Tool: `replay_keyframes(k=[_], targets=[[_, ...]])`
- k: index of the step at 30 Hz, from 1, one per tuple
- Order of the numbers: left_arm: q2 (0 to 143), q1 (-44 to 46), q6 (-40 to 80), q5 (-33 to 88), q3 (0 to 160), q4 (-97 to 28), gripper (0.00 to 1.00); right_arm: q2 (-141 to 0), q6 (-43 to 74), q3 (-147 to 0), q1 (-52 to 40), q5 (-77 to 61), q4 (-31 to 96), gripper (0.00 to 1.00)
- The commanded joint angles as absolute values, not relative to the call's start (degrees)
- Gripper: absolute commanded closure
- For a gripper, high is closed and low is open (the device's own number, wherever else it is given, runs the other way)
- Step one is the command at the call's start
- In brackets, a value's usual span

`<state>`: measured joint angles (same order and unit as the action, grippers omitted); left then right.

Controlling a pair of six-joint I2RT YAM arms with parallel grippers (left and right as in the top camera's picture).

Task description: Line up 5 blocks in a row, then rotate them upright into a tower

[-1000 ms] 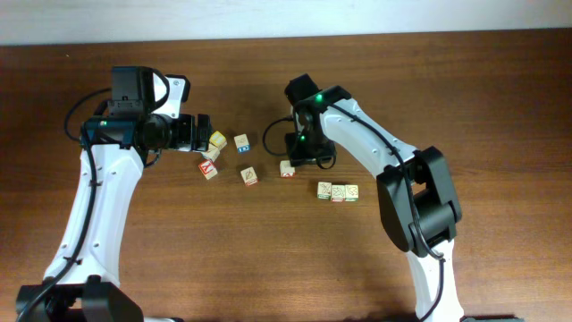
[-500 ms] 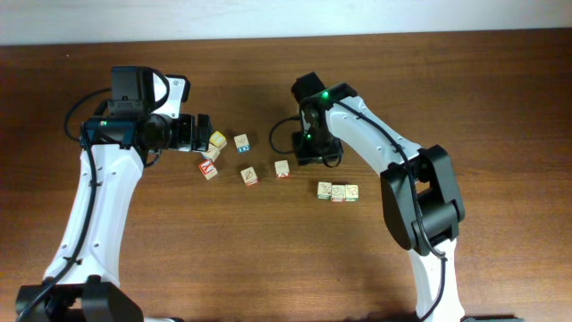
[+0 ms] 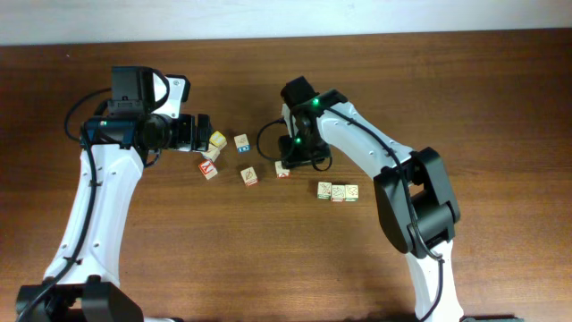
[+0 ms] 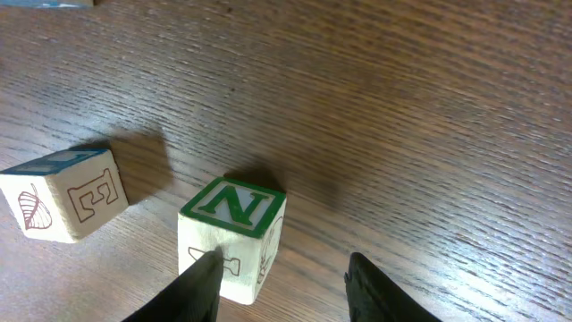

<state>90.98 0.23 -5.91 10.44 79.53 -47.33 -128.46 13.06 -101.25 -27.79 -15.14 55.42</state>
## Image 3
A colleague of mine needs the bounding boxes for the number four wooden block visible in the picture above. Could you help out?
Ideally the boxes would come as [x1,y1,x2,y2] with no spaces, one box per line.
[274,161,290,178]

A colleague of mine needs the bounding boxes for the yellow W wooden block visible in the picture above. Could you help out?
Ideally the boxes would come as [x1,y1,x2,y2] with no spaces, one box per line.
[344,184,359,202]

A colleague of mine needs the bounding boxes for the red edged wooden block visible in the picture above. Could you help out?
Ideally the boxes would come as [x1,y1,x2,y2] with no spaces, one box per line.
[331,184,346,202]

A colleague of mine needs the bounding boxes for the carrot picture wooden block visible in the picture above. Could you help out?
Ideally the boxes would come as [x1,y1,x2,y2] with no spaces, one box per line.
[201,144,221,163]

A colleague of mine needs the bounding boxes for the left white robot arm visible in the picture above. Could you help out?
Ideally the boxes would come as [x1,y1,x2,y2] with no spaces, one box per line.
[16,66,212,321]

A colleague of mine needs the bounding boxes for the blue edged wooden block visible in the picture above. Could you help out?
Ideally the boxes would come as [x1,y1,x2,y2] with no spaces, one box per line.
[234,134,250,153]

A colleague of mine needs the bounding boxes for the yellow top wooden block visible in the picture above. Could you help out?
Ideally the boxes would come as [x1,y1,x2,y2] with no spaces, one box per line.
[209,131,227,149]

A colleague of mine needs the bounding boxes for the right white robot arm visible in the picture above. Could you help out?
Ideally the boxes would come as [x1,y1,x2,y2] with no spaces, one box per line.
[279,77,464,322]

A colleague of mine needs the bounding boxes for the leaf picture wooden block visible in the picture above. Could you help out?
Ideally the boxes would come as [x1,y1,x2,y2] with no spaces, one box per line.
[240,166,258,186]

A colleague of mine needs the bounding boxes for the red letter wooden block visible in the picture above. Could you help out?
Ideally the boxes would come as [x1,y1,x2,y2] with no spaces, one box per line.
[198,160,218,180]

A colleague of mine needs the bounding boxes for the green edged wooden block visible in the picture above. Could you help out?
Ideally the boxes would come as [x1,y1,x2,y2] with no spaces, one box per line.
[316,182,332,199]

